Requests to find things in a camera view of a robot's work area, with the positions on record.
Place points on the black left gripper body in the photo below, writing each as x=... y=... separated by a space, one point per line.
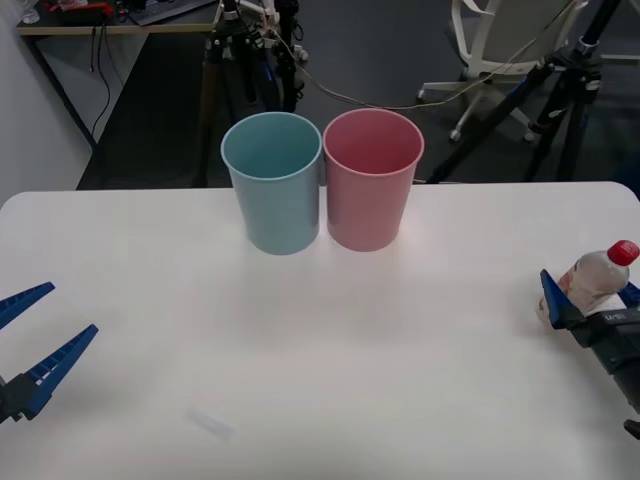
x=4 y=405

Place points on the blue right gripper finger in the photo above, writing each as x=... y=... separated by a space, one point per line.
x=632 y=294
x=557 y=302

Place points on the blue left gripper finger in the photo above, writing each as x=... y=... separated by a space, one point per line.
x=57 y=365
x=22 y=301

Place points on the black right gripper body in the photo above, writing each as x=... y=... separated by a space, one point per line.
x=612 y=337

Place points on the clear bottle with red cap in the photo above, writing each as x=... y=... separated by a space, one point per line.
x=595 y=272

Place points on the pink plastic bin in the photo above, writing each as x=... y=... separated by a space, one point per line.
x=367 y=210

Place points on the white office chair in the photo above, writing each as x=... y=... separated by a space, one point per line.
x=480 y=45

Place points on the pale blue plastic bin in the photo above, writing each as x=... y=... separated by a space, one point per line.
x=277 y=210

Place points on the dark desk with wooden edge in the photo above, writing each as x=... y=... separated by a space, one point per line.
x=65 y=27

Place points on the red object on desk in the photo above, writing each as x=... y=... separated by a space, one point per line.
x=95 y=6

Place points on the black keyboard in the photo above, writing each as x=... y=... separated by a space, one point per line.
x=167 y=9

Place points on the black tripod with blue clamps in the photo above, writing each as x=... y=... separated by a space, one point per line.
x=287 y=75

